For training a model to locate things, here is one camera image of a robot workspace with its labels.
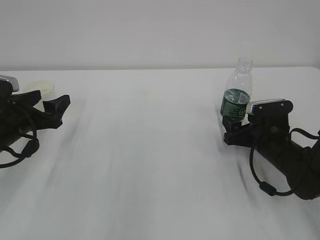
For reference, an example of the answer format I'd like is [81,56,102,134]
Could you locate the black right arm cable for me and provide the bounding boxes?
[249,127,320,198]

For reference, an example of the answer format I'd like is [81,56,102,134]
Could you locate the white paper cup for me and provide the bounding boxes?
[24,80,56,97]
[33,90,57,112]

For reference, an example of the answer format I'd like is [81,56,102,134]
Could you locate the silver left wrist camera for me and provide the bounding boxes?
[0,74,20,92]

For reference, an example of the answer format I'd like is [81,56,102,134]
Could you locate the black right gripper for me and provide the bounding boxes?
[222,114,294,155]

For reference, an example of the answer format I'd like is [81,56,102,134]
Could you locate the clear green-label water bottle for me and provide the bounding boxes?
[220,57,253,122]

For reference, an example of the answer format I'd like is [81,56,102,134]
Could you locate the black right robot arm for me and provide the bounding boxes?
[222,99,320,200]

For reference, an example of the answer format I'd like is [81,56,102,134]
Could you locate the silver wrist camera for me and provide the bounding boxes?
[246,98,294,117]
[0,74,20,92]

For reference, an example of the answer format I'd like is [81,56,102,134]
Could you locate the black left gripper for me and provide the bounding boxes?
[0,90,71,148]

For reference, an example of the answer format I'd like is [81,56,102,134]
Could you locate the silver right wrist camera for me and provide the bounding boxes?
[246,98,294,117]

